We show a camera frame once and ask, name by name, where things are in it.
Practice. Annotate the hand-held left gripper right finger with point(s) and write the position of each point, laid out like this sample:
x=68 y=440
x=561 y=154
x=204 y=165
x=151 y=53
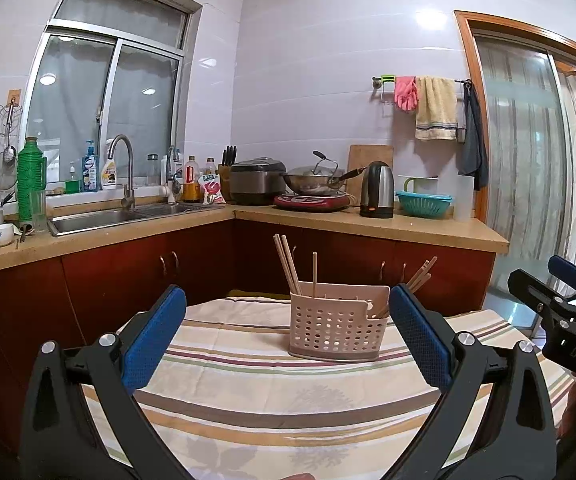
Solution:
x=420 y=340

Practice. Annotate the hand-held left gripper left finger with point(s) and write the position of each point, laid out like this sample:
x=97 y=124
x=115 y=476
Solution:
x=152 y=340

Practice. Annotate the pink perforated utensil holder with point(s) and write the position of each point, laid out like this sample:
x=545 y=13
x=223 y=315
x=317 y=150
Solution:
x=328 y=330

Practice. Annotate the bunch of wooden chopsticks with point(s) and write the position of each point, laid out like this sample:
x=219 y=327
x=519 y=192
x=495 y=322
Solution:
x=288 y=267

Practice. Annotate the beige kitchen countertop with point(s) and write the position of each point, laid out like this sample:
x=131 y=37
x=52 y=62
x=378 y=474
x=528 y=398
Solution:
x=368 y=227

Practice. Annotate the wooden framed glass sliding door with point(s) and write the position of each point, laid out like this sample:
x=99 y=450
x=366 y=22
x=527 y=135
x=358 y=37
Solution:
x=523 y=160

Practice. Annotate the white plastic cutting board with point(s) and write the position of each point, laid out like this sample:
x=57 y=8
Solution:
x=464 y=200

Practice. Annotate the striped tablecloth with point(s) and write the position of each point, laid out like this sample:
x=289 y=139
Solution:
x=268 y=400

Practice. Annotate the stainless steel sink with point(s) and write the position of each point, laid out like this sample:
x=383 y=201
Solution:
x=97 y=217

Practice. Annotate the teal plastic colander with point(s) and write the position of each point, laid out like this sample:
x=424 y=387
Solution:
x=424 y=205

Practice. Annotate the steel electric kettle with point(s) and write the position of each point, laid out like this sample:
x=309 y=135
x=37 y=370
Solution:
x=378 y=190

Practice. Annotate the tall steel kitchen faucet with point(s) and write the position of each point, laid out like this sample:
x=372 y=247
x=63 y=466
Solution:
x=128 y=185

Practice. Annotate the dark grey cloth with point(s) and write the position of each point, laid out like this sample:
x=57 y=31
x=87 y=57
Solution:
x=474 y=150

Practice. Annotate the amber cooking oil bottle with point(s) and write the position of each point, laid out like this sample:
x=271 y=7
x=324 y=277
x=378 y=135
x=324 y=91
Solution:
x=191 y=185

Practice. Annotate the small steel tap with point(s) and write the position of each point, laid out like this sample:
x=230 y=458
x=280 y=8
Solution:
x=171 y=180

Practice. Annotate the red and white packet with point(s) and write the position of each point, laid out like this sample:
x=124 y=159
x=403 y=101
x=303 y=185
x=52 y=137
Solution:
x=211 y=190

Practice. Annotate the clear glass jar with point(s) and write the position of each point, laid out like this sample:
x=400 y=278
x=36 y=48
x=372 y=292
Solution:
x=153 y=172

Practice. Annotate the clear drinking glass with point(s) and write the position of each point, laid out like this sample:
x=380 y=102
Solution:
x=38 y=215

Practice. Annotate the green soap dispenser bottle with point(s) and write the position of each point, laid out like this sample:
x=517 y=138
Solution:
x=72 y=185

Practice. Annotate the white spray cleaner bottle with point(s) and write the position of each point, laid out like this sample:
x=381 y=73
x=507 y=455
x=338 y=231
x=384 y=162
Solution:
x=109 y=170

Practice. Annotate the red induction cooker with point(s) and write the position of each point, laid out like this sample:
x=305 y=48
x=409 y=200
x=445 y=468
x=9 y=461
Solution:
x=310 y=202

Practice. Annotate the white plastic bottle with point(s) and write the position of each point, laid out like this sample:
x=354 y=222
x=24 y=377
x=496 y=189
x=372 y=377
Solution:
x=179 y=165

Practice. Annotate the blue dish soap bottle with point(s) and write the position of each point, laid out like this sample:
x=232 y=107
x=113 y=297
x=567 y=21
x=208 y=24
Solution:
x=90 y=170

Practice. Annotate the clear sauce bottle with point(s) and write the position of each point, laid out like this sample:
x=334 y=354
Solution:
x=210 y=166

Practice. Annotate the white patterned bowl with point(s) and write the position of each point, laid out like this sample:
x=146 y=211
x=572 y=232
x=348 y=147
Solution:
x=0 y=235

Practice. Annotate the grey rice cooker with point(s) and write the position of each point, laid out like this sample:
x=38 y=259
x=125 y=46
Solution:
x=258 y=182

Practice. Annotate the steel wok with lid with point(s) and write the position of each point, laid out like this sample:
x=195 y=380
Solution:
x=313 y=182

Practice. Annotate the wooden cutting board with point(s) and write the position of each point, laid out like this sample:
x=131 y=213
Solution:
x=368 y=155

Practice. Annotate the knife block with knives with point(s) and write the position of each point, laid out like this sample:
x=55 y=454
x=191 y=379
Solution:
x=226 y=160

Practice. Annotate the green ribbed thermos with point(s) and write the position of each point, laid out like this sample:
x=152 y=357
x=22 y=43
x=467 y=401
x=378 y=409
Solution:
x=30 y=175

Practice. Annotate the yellow towel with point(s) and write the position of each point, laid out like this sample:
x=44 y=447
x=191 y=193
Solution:
x=435 y=110

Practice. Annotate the hanging mesh strainer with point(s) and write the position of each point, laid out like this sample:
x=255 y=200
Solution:
x=3 y=172

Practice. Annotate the aluminium sliding window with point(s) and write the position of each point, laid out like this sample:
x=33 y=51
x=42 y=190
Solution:
x=142 y=110

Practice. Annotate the pink rubber gloves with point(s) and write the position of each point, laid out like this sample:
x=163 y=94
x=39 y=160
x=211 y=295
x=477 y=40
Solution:
x=407 y=92

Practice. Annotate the wall towel rack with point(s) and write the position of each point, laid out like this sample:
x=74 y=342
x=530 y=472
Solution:
x=383 y=80

